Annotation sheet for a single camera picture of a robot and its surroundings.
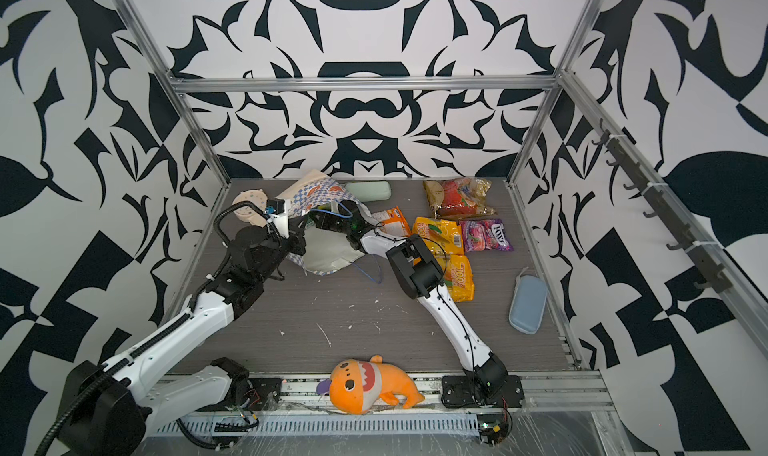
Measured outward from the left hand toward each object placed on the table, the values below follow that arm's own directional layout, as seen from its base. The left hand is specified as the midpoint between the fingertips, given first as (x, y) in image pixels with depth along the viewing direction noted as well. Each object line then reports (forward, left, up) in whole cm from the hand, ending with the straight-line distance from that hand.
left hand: (305, 211), depth 76 cm
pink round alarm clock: (+27, +26, -25) cm, 45 cm away
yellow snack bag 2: (-8, -42, -23) cm, 48 cm away
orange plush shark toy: (-36, -13, -18) cm, 42 cm away
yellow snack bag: (+6, -39, -23) cm, 46 cm away
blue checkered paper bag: (+3, -2, -24) cm, 25 cm away
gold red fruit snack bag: (+21, -47, -20) cm, 55 cm away
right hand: (+15, +5, -20) cm, 25 cm away
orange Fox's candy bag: (+14, -24, -25) cm, 37 cm away
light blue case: (-15, -61, -26) cm, 68 cm away
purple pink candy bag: (+8, -54, -24) cm, 59 cm away
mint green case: (+29, -13, -25) cm, 41 cm away
